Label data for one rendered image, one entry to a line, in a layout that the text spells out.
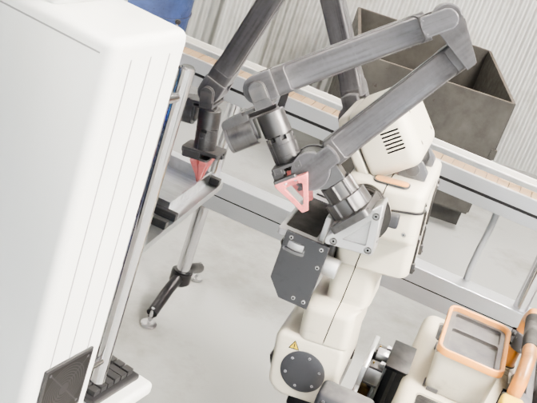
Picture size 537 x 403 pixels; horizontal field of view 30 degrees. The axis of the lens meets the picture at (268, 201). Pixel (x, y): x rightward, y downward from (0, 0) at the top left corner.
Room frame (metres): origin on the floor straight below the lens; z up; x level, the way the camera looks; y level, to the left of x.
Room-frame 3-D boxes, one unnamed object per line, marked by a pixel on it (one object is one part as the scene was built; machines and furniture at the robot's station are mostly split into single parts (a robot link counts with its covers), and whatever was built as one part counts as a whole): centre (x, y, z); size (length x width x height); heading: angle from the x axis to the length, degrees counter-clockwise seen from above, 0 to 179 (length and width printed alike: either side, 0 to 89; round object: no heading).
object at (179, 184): (2.32, 0.36, 0.90); 0.34 x 0.26 x 0.04; 78
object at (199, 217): (3.27, 0.22, 0.46); 0.09 x 0.09 x 0.77; 78
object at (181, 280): (3.27, 0.22, 0.07); 0.50 x 0.08 x 0.14; 168
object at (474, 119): (5.34, -0.56, 0.37); 1.08 x 0.89 x 0.74; 6
